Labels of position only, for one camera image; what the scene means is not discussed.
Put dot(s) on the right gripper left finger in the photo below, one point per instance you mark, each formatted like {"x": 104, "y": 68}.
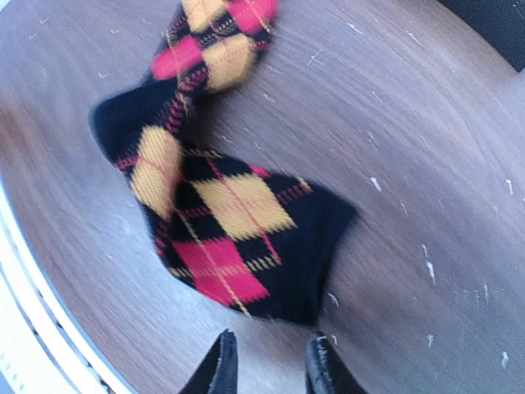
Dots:
{"x": 218, "y": 371}

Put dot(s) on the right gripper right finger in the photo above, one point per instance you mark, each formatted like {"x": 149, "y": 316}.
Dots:
{"x": 325, "y": 371}

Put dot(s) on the black red orange argyle sock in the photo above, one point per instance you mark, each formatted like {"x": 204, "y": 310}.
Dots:
{"x": 250, "y": 239}

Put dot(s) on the black display box with lid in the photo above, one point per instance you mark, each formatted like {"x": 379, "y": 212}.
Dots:
{"x": 499, "y": 22}

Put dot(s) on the front aluminium rail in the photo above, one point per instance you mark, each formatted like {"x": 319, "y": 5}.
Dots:
{"x": 43, "y": 348}

